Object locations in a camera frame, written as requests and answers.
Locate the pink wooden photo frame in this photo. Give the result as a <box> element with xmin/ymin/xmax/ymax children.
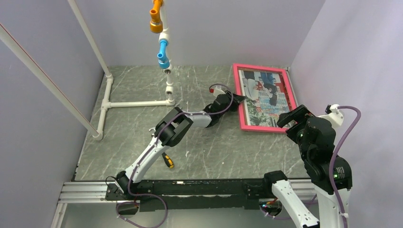
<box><xmin>232</xmin><ymin>63</ymin><xmax>297</xmax><ymax>133</ymax></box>

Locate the colourful printed photo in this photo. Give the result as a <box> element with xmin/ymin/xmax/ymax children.
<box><xmin>238</xmin><ymin>68</ymin><xmax>293</xmax><ymax>131</ymax></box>

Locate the yellow black screwdriver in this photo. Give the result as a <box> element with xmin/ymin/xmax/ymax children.
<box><xmin>162</xmin><ymin>152</ymin><xmax>174</xmax><ymax>169</ymax></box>

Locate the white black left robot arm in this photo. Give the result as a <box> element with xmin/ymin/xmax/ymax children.
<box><xmin>115</xmin><ymin>90</ymin><xmax>246</xmax><ymax>200</ymax></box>

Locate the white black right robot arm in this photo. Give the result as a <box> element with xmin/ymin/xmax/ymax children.
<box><xmin>262</xmin><ymin>104</ymin><xmax>352</xmax><ymax>228</ymax></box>

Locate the blue pipe fitting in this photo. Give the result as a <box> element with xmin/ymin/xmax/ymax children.
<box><xmin>157</xmin><ymin>39</ymin><xmax>170</xmax><ymax>69</ymax></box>

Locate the white PVC pipe stand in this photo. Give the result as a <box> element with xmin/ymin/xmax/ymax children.
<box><xmin>68</xmin><ymin>0</ymin><xmax>176</xmax><ymax>141</ymax></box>

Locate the orange pipe fitting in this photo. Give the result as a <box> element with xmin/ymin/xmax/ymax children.
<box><xmin>149</xmin><ymin>0</ymin><xmax>163</xmax><ymax>34</ymax></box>

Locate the white diagonal pole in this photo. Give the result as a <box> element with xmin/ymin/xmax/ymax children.
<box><xmin>0</xmin><ymin>25</ymin><xmax>103</xmax><ymax>140</ymax></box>

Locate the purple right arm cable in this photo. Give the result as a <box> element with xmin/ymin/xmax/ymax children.
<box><xmin>328</xmin><ymin>105</ymin><xmax>362</xmax><ymax>228</ymax></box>

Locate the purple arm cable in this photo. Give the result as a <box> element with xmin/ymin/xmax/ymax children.
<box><xmin>115</xmin><ymin>83</ymin><xmax>234</xmax><ymax>228</ymax></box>
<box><xmin>328</xmin><ymin>105</ymin><xmax>362</xmax><ymax>228</ymax></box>

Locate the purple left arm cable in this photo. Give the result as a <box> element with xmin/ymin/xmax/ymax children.
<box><xmin>115</xmin><ymin>83</ymin><xmax>234</xmax><ymax>228</ymax></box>

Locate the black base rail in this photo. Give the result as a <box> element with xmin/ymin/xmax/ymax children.
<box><xmin>105</xmin><ymin>178</ymin><xmax>275</xmax><ymax>212</ymax></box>

